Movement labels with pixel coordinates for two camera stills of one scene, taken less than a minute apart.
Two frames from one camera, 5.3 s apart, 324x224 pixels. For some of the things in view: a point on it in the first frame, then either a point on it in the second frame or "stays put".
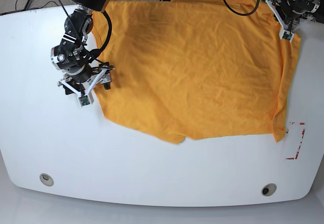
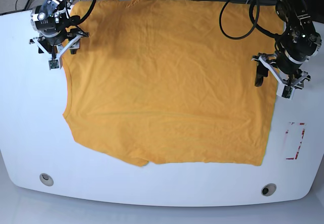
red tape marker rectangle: x=299 y=146 stays put
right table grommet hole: x=268 y=189 stays put
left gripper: x=81 y=78 to x=56 y=35
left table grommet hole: x=46 y=180 stays put
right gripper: x=295 y=4 to x=293 y=50
